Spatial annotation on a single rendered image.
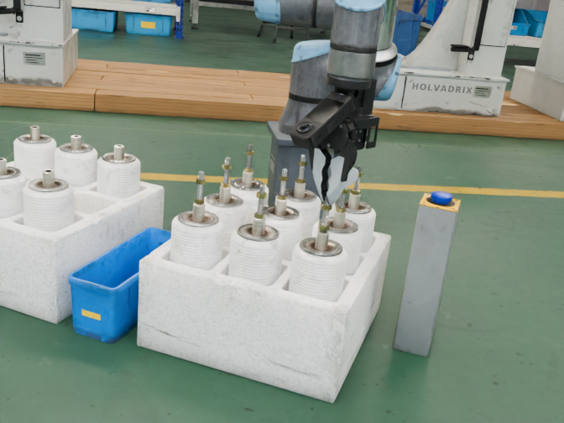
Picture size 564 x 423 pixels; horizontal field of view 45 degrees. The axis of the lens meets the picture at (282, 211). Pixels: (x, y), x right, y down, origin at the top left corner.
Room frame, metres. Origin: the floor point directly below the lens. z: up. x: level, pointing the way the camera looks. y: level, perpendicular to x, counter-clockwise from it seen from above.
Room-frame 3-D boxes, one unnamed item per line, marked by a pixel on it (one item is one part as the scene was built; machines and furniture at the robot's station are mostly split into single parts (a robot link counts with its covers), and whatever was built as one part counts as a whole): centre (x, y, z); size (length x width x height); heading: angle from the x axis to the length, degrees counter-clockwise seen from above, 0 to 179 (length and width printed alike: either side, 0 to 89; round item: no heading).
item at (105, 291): (1.26, 0.29, 0.06); 0.30 x 0.11 x 0.12; 161
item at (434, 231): (1.23, -0.30, 0.16); 0.07 x 0.07 x 0.31; 73
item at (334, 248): (1.09, -0.07, 0.25); 0.08 x 0.08 x 0.01
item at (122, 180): (1.48, 0.38, 0.16); 0.10 x 0.10 x 0.18
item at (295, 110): (1.72, -0.04, 0.35); 0.15 x 0.15 x 0.10
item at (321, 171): (1.12, -0.07, 0.38); 0.06 x 0.03 x 0.09; 137
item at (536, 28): (6.52, -2.19, 0.36); 0.50 x 0.38 x 0.21; 10
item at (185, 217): (1.16, 0.15, 0.25); 0.08 x 0.08 x 0.01
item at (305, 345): (1.24, 0.00, 0.09); 0.39 x 0.39 x 0.18; 73
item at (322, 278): (1.09, -0.07, 0.16); 0.10 x 0.10 x 0.18
